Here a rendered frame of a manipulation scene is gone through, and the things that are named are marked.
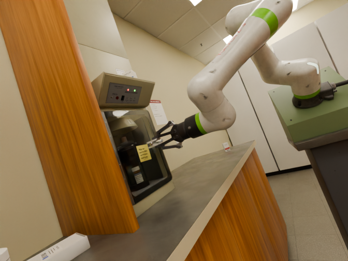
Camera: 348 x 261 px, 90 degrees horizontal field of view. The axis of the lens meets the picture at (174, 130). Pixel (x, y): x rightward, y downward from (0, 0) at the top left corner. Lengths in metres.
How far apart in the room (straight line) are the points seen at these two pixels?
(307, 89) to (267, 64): 0.24
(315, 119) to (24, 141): 1.47
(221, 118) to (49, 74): 0.70
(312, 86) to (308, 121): 0.18
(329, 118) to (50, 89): 1.32
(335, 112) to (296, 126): 0.18
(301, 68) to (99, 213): 1.11
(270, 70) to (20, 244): 1.43
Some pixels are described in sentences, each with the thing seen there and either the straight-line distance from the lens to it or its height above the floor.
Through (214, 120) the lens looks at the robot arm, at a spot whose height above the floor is 1.19.
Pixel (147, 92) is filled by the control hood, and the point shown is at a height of 1.46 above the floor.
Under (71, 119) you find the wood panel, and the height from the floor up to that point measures 1.38.
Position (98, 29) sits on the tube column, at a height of 1.83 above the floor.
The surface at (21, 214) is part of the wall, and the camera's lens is 1.05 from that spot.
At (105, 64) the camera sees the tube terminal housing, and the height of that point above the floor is 1.63.
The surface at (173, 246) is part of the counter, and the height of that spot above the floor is 0.94.
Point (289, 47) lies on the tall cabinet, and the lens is 3.69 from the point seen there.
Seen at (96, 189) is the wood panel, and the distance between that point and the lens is 0.73.
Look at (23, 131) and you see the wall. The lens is 1.12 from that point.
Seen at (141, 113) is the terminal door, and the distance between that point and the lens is 0.93.
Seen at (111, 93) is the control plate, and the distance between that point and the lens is 0.78.
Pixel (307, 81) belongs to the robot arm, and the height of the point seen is 1.23.
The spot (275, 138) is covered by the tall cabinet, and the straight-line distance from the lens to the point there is 3.61.
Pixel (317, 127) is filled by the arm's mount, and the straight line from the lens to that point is 1.19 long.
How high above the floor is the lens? 1.16
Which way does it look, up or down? 5 degrees up
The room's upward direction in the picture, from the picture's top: 20 degrees counter-clockwise
